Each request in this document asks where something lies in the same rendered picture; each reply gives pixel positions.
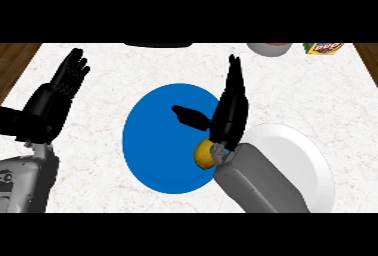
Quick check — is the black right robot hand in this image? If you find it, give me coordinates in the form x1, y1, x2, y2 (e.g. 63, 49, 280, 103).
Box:
170, 54, 251, 152

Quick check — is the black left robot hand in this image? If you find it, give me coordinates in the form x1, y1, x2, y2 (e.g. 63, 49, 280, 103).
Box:
0, 47, 91, 145

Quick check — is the yellow lemon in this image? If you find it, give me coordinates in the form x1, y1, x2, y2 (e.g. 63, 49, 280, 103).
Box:
193, 138, 218, 171

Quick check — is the blue plate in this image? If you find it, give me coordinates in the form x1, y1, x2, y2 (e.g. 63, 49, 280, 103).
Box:
121, 83, 221, 195

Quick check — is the white plate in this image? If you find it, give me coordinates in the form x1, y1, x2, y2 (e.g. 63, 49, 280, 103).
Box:
238, 123, 337, 213

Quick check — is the grey bowl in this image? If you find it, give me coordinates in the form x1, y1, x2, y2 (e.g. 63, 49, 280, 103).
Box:
245, 42, 294, 58

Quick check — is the black flat object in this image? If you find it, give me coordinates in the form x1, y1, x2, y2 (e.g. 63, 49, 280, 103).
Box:
122, 42, 193, 49

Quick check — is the yellow printed box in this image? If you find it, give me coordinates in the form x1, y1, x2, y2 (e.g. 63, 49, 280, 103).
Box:
301, 42, 345, 56

